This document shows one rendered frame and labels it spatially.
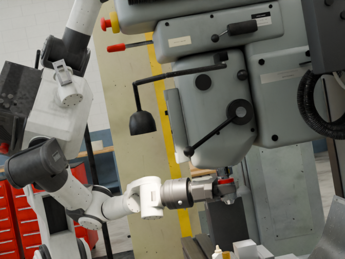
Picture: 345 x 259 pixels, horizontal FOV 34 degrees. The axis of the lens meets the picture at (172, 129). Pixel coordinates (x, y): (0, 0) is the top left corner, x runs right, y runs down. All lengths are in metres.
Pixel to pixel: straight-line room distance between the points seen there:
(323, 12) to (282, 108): 0.33
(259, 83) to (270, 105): 0.07
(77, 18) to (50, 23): 8.86
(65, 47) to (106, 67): 1.40
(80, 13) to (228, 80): 0.62
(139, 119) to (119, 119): 1.82
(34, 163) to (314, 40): 0.85
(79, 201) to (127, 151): 1.54
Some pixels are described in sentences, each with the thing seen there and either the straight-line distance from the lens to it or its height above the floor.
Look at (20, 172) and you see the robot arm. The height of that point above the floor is 1.39.
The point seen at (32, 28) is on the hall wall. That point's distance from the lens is 10.81.
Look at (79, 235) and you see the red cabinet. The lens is 6.21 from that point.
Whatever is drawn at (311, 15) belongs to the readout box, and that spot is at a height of 1.65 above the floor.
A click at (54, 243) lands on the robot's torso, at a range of 2.10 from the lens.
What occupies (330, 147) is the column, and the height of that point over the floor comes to 1.28.
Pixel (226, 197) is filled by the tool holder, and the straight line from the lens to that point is 1.62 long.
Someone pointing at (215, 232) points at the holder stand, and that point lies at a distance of 1.97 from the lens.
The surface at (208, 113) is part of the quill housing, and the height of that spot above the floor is 1.46.
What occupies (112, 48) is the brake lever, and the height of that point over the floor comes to 1.70.
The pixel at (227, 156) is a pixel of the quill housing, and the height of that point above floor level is 1.34.
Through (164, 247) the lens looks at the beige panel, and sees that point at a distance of 3.42.
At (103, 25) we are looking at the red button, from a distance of 1.59.
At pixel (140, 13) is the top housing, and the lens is 1.48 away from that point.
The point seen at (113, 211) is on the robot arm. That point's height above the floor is 1.21.
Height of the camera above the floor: 1.52
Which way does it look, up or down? 3 degrees down
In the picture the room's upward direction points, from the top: 10 degrees counter-clockwise
